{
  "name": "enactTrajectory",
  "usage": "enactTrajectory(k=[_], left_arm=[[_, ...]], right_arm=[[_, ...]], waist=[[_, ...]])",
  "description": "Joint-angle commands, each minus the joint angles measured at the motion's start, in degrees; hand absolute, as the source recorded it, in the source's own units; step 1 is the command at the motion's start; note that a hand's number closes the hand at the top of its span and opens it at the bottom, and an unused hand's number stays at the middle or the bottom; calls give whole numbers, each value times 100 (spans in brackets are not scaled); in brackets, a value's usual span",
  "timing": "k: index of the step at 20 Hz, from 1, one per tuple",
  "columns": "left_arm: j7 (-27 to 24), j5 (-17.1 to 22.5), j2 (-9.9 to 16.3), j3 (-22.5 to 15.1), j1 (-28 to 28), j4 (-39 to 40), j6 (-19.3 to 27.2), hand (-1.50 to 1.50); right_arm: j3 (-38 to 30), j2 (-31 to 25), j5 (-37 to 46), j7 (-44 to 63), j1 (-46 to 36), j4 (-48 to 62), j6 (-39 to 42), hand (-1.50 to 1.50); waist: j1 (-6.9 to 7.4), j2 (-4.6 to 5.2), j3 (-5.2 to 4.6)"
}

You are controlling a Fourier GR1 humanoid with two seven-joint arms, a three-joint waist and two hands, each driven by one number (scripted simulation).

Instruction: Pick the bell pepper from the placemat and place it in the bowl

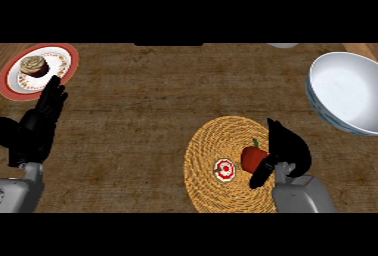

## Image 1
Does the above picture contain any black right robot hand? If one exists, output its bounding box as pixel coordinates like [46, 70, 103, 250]
[249, 117, 314, 190]

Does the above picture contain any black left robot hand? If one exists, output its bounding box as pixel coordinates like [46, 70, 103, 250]
[0, 75, 70, 168]

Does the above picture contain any woven wicker round placemat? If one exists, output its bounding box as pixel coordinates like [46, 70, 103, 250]
[184, 115, 278, 214]

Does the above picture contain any pale grey object at edge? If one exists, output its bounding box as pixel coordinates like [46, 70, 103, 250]
[266, 42, 302, 50]

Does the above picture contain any red bell pepper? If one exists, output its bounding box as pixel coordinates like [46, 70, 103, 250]
[240, 137, 271, 175]

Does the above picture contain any red-rimmed white plate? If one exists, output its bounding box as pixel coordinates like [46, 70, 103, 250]
[0, 43, 80, 102]

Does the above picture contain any chocolate cupcake with cream frosting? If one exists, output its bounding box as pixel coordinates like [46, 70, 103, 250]
[20, 55, 51, 79]

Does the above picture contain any large white bowl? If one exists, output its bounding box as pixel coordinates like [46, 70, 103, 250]
[305, 51, 378, 137]

